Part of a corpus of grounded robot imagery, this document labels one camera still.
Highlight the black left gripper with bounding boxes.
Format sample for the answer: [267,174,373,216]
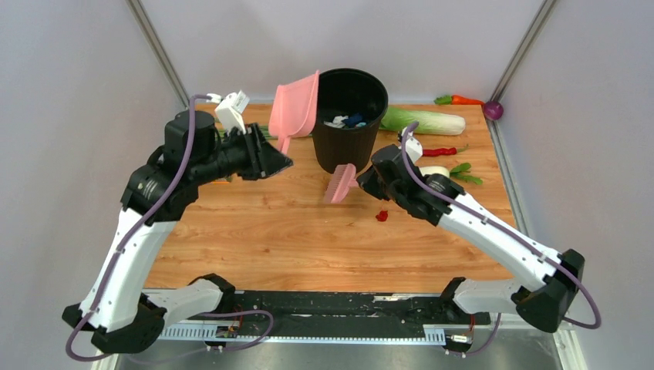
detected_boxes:
[190,121,293,186]

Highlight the pink hand brush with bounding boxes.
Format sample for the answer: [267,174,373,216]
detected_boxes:
[323,163,359,204]

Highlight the pink plastic dustpan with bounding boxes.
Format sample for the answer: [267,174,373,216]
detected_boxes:
[268,70,320,154]

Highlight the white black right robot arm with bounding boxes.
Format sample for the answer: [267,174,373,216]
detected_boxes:
[356,144,585,333]

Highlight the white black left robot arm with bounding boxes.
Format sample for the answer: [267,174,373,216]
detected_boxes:
[62,111,292,355]

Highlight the crumpled scraps inside bin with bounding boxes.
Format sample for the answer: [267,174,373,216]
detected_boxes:
[323,113,367,130]

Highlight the green toy scallions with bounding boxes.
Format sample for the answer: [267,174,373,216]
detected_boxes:
[258,125,276,140]

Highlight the red paper scrap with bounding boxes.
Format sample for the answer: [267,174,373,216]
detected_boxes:
[376,210,389,222]

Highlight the red toy chili pepper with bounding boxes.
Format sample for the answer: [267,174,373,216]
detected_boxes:
[423,145,469,157]

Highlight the white toy radish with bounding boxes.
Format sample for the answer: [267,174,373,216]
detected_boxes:
[419,163,484,185]

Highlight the toy napa cabbage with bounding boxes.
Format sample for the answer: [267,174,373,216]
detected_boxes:
[379,106,467,136]

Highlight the black trash bin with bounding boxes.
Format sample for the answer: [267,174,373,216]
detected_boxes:
[312,68,389,173]

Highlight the toy carrot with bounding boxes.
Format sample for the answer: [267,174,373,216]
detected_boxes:
[434,94,484,106]

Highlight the purple toy onion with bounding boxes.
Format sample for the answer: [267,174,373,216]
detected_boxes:
[482,101,504,120]

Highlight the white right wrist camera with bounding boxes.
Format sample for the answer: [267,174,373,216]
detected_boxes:
[398,128,423,163]

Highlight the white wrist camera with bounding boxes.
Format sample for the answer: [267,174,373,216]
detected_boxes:
[207,90,250,133]
[398,128,423,163]

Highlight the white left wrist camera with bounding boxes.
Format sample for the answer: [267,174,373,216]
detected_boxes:
[207,90,250,133]

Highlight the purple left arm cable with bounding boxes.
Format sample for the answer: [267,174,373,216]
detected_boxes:
[65,93,275,364]

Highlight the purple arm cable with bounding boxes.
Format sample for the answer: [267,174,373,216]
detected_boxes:
[65,93,275,364]
[400,120,602,358]

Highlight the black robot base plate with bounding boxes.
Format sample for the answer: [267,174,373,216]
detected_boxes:
[184,290,491,342]

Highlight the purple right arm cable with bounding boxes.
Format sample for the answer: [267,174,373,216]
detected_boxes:
[400,120,602,358]

